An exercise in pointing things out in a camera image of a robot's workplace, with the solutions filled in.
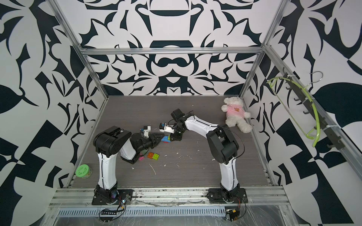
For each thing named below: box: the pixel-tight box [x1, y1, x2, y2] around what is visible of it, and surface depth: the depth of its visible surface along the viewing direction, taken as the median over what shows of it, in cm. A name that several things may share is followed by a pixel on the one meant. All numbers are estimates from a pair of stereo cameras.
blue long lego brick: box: [160, 135, 171, 143], surface depth 93 cm
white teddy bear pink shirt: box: [221, 96, 253, 134], surface depth 103 cm
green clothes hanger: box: [266, 77, 321, 148], surface depth 59 cm
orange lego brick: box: [147, 151, 155, 160], surface depth 89 cm
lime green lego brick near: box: [152, 153, 160, 161], surface depth 89 cm
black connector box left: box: [99, 211, 118, 223], surface depth 71 cm
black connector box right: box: [225, 209, 240, 221], surface depth 73 cm
